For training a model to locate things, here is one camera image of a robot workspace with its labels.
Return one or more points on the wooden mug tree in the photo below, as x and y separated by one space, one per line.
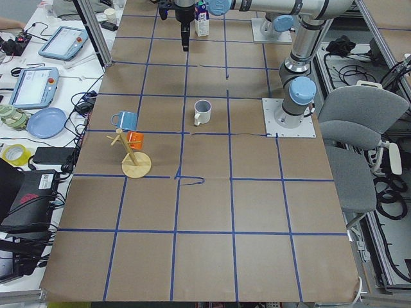
135 164

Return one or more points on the teach pendant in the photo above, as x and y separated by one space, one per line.
35 88
64 44

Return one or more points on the aluminium frame post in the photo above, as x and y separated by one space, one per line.
90 22

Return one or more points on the lower teach pendant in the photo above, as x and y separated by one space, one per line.
35 88

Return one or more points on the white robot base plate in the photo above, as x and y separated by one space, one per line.
280 124

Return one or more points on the yellow tape roll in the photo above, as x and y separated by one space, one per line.
16 155

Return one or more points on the grey office chair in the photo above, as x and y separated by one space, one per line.
352 121

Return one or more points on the green tape rolls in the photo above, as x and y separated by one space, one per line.
14 118

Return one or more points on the orange mug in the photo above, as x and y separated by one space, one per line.
135 140

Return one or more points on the blue plate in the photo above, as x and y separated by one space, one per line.
46 123

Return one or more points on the upper teach pendant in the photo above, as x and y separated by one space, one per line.
64 44

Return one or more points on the paper cup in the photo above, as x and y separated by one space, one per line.
110 14

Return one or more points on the grey ceramic mug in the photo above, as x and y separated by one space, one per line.
202 112

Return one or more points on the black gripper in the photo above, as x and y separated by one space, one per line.
183 14

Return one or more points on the black computer box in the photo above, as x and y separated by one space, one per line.
26 200

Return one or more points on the black power adapter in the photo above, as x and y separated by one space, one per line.
52 155

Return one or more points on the blue ceramic mug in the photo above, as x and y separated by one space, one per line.
125 120

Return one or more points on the blue white milk carton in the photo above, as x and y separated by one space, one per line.
201 19

